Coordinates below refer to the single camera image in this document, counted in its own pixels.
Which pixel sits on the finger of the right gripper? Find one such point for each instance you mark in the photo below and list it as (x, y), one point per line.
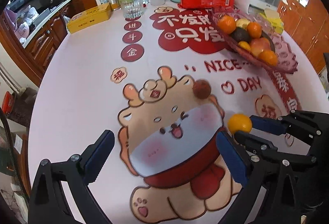
(307, 126)
(268, 151)

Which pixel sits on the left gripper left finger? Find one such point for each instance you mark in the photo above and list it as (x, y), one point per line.
(48, 203)

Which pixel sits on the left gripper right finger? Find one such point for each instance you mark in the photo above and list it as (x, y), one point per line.
(280, 203)

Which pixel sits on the small yellow orange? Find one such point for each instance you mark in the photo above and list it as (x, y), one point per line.
(244, 45)
(239, 122)

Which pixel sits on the mandarin orange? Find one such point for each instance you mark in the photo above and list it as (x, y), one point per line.
(254, 30)
(227, 24)
(269, 57)

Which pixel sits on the small dark red fruit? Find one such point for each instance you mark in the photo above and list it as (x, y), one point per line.
(201, 89)

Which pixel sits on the red apple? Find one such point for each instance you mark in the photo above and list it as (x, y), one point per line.
(259, 45)

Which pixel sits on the overripe dark banana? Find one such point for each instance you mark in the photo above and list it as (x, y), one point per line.
(272, 47)

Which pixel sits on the dark avocado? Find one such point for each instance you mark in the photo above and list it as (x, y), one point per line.
(240, 34)

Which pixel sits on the yellow speckled pear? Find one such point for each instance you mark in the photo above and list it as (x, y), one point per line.
(242, 23)

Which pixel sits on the pink glass fruit bowl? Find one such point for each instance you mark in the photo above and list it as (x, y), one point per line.
(286, 58)

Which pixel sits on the red lidded jar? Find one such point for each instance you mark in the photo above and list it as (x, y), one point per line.
(8, 102)

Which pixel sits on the yellow tissue pack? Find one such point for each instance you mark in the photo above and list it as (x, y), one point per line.
(274, 18)

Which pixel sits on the yellow tin box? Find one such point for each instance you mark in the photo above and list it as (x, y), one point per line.
(89, 17)

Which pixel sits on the clear glass tumbler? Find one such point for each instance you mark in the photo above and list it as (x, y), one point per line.
(132, 8)

